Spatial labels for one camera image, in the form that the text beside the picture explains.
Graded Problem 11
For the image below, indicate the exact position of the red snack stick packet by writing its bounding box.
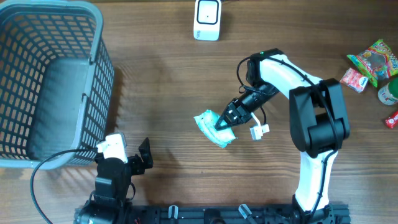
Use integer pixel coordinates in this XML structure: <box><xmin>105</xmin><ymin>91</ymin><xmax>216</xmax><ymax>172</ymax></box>
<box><xmin>385</xmin><ymin>111</ymin><xmax>398</xmax><ymax>129</ymax></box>

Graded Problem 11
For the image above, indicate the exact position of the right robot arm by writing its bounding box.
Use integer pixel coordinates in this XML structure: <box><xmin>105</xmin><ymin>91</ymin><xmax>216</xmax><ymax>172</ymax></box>
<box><xmin>213</xmin><ymin>49</ymin><xmax>350</xmax><ymax>223</ymax></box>

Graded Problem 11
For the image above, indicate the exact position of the grey plastic shopping basket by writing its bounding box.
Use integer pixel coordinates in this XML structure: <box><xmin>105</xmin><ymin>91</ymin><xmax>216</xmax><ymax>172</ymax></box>
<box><xmin>1</xmin><ymin>1</ymin><xmax>114</xmax><ymax>170</ymax></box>

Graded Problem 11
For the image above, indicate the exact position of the green lid jar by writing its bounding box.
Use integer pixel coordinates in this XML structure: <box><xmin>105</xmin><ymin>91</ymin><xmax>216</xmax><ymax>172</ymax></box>
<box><xmin>378</xmin><ymin>78</ymin><xmax>397</xmax><ymax>105</ymax></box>

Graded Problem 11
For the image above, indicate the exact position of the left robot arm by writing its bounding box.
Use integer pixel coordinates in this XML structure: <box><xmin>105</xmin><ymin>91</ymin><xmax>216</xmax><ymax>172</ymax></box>
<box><xmin>73</xmin><ymin>138</ymin><xmax>154</xmax><ymax>224</ymax></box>

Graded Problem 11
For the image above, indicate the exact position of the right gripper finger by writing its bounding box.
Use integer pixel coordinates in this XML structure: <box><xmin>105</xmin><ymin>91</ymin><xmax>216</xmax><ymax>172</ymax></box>
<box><xmin>220</xmin><ymin>104</ymin><xmax>236</xmax><ymax>116</ymax></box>
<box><xmin>215</xmin><ymin>114</ymin><xmax>244</xmax><ymax>131</ymax></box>

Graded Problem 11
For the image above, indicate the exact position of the teal tissue packet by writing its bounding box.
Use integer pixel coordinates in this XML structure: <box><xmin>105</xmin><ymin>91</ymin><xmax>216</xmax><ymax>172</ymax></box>
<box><xmin>193</xmin><ymin>110</ymin><xmax>236</xmax><ymax>148</ymax></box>

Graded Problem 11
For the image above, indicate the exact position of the white barcode scanner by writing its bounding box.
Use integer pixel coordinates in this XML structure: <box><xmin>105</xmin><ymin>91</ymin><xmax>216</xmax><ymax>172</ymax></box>
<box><xmin>193</xmin><ymin>0</ymin><xmax>221</xmax><ymax>41</ymax></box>

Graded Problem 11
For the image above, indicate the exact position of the Haribo gummy bag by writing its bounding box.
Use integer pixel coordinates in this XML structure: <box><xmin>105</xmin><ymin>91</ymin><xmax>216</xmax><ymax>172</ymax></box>
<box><xmin>347</xmin><ymin>39</ymin><xmax>397</xmax><ymax>88</ymax></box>

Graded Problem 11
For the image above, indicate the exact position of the small red white candy pack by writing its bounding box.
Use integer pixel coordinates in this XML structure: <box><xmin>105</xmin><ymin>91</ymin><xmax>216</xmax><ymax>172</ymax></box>
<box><xmin>340</xmin><ymin>68</ymin><xmax>369</xmax><ymax>93</ymax></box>

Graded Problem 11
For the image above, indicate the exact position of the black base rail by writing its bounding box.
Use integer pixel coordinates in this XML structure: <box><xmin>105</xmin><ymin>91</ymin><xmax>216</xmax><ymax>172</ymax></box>
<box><xmin>73</xmin><ymin>204</ymin><xmax>351</xmax><ymax>224</ymax></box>

